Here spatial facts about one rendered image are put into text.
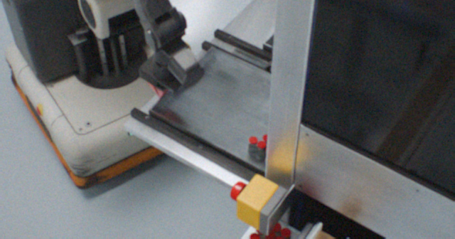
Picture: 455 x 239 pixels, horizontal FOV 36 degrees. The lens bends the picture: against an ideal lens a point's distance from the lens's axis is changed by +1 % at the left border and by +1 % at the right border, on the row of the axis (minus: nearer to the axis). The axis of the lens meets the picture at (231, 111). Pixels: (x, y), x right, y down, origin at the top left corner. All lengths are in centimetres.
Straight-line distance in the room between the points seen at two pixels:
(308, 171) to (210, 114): 43
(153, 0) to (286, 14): 43
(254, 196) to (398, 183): 28
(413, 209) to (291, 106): 27
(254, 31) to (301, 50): 78
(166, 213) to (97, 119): 42
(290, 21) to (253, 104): 63
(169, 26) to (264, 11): 53
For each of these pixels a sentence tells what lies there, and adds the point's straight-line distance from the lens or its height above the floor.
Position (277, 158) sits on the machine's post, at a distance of 131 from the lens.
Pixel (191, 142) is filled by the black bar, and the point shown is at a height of 90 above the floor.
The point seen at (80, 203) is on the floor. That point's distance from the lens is 261.
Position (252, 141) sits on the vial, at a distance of 153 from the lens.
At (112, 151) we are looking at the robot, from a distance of 247.
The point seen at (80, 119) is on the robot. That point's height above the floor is 28.
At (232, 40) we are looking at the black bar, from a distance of 180.
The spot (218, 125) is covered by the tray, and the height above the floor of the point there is 88.
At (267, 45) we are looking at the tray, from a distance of 176.
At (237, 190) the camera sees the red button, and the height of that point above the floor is 101.
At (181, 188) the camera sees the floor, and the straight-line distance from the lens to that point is 259.
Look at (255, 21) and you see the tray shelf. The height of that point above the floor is 88.
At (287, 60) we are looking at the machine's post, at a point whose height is 134.
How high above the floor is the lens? 212
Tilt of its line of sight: 49 degrees down
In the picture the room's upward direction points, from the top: straight up
